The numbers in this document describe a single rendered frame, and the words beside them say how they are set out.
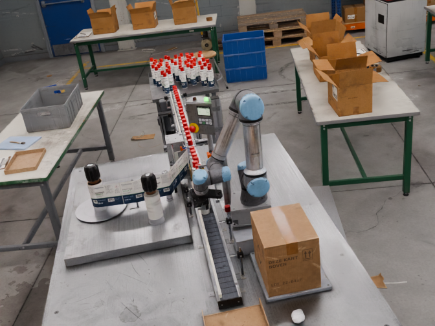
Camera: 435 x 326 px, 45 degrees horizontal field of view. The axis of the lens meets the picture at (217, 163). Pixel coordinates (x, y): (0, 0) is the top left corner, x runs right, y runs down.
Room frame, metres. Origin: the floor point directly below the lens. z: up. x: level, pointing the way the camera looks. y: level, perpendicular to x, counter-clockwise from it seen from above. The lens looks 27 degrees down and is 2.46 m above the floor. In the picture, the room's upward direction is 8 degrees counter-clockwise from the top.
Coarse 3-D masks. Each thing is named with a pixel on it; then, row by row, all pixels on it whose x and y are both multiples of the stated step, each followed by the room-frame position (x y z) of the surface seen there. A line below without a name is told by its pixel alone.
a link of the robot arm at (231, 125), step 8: (232, 104) 2.52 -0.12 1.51; (232, 112) 2.51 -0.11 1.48; (232, 120) 2.50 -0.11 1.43; (224, 128) 2.51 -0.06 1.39; (232, 128) 2.49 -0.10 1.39; (224, 136) 2.49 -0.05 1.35; (232, 136) 2.50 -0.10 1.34; (216, 144) 2.51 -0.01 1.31; (224, 144) 2.48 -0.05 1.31; (216, 152) 2.49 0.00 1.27; (224, 152) 2.48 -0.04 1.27; (208, 160) 2.52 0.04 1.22; (216, 160) 2.47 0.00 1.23; (224, 160) 2.49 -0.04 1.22; (208, 168) 2.46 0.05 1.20
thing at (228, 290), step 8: (208, 216) 2.51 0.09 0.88; (208, 224) 2.43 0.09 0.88; (216, 224) 2.41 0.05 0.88; (208, 232) 2.35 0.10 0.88; (216, 232) 2.34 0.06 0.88; (208, 240) 2.28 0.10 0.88; (216, 240) 2.27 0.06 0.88; (216, 248) 2.20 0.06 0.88; (224, 248) 2.19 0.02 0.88; (216, 256) 2.13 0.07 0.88; (224, 256) 2.12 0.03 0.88; (216, 264) 2.07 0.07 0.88; (224, 264) 2.06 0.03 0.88; (216, 272) 2.01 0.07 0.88; (224, 272) 2.00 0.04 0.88; (224, 280) 1.94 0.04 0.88; (232, 280) 1.94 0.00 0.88; (224, 288) 1.89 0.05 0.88; (232, 288) 1.88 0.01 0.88; (224, 296) 1.83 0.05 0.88; (232, 296) 1.83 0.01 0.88
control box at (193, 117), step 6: (192, 96) 2.82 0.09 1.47; (198, 96) 2.81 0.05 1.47; (204, 96) 2.80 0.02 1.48; (186, 102) 2.75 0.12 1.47; (192, 102) 2.74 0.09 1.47; (198, 102) 2.72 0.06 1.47; (204, 102) 2.70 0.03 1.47; (210, 102) 2.69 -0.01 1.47; (186, 108) 2.75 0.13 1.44; (192, 108) 2.73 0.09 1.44; (210, 108) 2.67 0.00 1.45; (192, 114) 2.73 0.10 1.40; (192, 120) 2.74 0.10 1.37; (222, 120) 2.75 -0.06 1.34; (198, 126) 2.72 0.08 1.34; (204, 126) 2.70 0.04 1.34; (210, 126) 2.68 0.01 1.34; (198, 132) 2.72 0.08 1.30; (204, 132) 2.70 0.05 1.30; (210, 132) 2.68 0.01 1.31
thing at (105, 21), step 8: (112, 8) 8.31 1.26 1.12; (96, 16) 8.23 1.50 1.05; (104, 16) 8.23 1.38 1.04; (112, 16) 8.26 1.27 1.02; (96, 24) 8.27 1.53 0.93; (104, 24) 8.24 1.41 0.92; (112, 24) 8.22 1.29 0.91; (96, 32) 8.27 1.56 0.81; (104, 32) 8.25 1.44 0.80; (112, 32) 8.23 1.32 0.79
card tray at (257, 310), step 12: (228, 312) 1.78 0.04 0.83; (240, 312) 1.77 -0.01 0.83; (252, 312) 1.76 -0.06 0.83; (264, 312) 1.71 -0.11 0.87; (204, 324) 1.73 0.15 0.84; (216, 324) 1.72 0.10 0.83; (228, 324) 1.71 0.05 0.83; (240, 324) 1.70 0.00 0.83; (252, 324) 1.69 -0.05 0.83; (264, 324) 1.68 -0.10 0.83
